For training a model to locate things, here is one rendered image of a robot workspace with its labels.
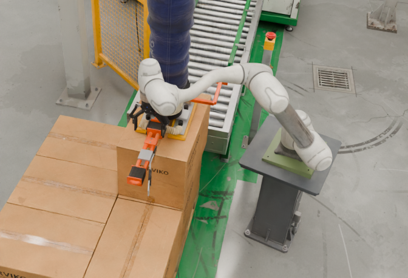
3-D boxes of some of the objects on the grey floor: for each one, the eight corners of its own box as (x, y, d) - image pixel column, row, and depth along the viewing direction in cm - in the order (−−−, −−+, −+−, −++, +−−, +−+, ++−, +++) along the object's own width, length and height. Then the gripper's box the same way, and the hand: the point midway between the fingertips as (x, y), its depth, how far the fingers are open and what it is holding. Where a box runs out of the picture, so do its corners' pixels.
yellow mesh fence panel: (90, 62, 518) (71, -192, 378) (99, 59, 523) (84, -193, 383) (146, 113, 471) (148, -156, 331) (156, 108, 476) (161, -159, 336)
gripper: (176, 98, 265) (175, 131, 279) (126, 88, 268) (127, 121, 282) (172, 108, 260) (171, 141, 274) (121, 98, 262) (122, 131, 277)
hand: (149, 129), depth 277 cm, fingers open, 13 cm apart
